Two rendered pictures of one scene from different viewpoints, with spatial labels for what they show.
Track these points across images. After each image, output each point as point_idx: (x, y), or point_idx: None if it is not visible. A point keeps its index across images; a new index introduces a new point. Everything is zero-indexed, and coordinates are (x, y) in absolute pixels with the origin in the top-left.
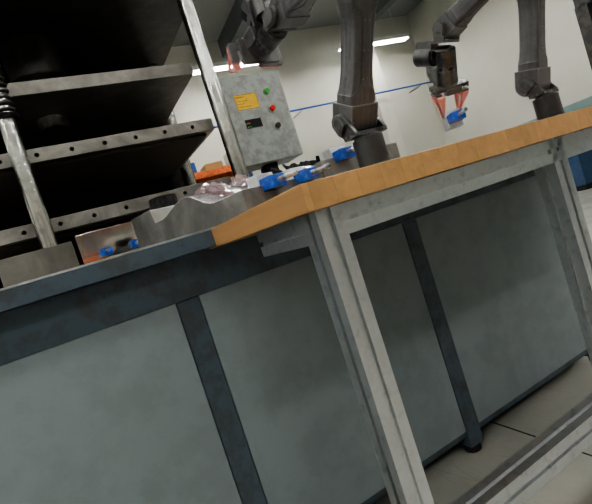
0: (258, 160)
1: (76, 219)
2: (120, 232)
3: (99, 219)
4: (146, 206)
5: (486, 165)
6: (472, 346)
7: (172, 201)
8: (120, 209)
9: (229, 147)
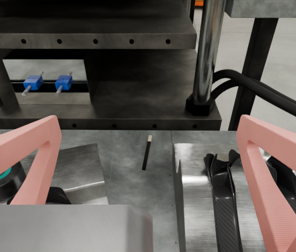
0: (251, 13)
1: (4, 41)
2: (49, 67)
3: (29, 47)
4: (82, 46)
5: None
6: None
7: None
8: (52, 42)
9: (208, 2)
